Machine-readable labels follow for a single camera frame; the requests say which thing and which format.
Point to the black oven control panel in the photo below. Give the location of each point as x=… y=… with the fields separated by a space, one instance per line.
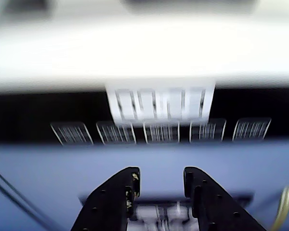
x=26 y=113

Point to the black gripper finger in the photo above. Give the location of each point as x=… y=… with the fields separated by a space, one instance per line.
x=106 y=204
x=219 y=209

